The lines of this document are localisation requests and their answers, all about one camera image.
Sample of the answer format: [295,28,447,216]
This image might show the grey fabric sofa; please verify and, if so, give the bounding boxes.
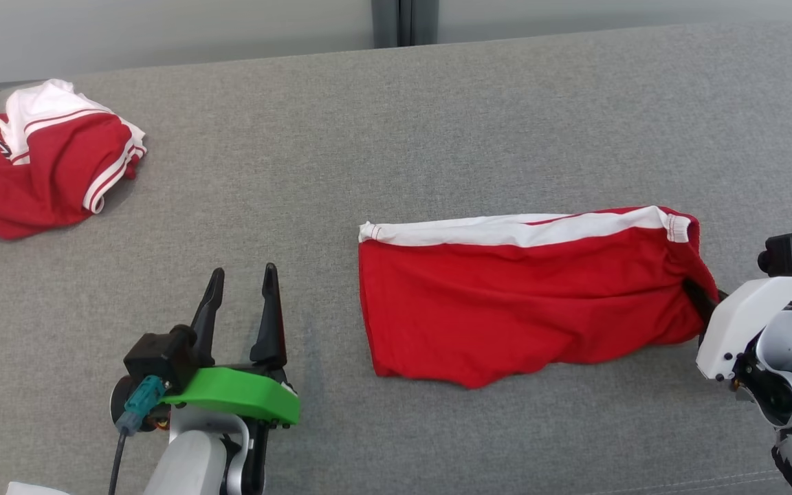
[0,21,792,495]

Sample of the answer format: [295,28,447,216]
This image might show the grey partition post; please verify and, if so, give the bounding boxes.
[409,0,439,46]
[371,0,404,49]

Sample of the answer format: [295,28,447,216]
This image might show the black cable with teal plug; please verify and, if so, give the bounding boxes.
[107,375,167,495]

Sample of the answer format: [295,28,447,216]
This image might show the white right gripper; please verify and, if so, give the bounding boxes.
[683,276,792,383]

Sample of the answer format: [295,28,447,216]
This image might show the white tape tag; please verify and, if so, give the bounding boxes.
[5,481,71,495]

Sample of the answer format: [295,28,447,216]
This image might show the red shorts with white stripe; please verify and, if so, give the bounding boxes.
[358,205,721,390]

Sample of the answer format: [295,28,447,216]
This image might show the red white printed jersey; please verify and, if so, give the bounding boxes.
[0,78,148,243]

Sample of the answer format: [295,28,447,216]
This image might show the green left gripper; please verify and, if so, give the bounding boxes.
[160,263,301,430]

